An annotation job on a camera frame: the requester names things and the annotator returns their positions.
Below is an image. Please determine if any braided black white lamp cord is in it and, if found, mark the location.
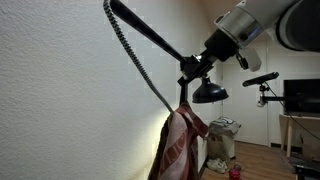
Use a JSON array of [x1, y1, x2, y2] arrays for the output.
[[102, 0, 175, 114]]

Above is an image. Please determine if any black television screen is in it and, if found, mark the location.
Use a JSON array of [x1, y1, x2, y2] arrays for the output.
[[283, 78, 320, 116]]

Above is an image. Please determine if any red water bottle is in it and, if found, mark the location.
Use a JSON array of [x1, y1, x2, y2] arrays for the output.
[[228, 164, 242, 180]]

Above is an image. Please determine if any red white hanging towel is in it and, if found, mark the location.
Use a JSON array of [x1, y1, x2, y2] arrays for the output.
[[148, 101, 209, 180]]

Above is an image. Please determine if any white shoe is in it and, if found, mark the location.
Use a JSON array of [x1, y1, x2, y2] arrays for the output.
[[215, 158, 229, 174], [206, 159, 221, 172]]

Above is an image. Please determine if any black low platform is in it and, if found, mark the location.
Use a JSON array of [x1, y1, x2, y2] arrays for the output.
[[289, 156, 320, 180]]

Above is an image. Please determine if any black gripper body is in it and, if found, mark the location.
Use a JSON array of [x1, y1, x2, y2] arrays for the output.
[[199, 29, 240, 66]]

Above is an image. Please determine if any light wooden table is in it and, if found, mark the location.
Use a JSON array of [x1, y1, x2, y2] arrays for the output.
[[279, 113, 320, 158]]

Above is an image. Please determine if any black bar camera near television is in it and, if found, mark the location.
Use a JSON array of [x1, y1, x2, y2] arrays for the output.
[[242, 71, 280, 88]]

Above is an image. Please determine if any black camera mount near television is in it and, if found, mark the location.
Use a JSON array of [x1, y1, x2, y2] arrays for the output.
[[256, 84, 286, 108]]

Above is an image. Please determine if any trash bin with grey bag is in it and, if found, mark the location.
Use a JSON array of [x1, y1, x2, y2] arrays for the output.
[[207, 115, 242, 162]]

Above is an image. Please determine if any black camera cable near television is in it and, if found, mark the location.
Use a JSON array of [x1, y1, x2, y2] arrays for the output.
[[266, 84, 320, 142]]

